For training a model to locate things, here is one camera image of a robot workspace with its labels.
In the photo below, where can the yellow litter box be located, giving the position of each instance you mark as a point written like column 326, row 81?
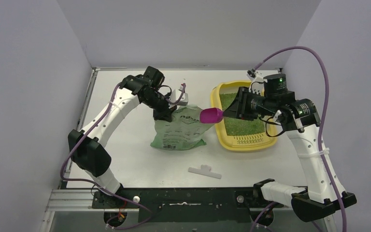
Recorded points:
column 240, row 143

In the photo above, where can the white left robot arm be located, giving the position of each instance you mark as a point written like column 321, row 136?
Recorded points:
column 87, row 146

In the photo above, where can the green litter in box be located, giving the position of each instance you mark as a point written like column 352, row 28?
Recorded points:
column 237, row 127

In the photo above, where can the white bag sealing clip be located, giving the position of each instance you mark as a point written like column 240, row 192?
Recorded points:
column 204, row 170

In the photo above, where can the green cat litter bag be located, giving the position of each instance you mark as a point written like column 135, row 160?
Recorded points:
column 184, row 132

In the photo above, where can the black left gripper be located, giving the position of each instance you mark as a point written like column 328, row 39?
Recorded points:
column 165, row 114

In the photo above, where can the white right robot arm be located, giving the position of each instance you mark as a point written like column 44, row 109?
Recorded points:
column 324, row 194

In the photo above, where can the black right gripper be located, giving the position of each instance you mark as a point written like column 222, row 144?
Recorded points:
column 242, row 104

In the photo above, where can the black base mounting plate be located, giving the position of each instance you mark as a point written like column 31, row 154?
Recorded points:
column 239, row 204

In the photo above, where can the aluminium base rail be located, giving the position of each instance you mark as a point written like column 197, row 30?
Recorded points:
column 70, row 211

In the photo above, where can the magenta plastic scoop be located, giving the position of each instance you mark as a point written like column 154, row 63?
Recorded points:
column 211, row 116

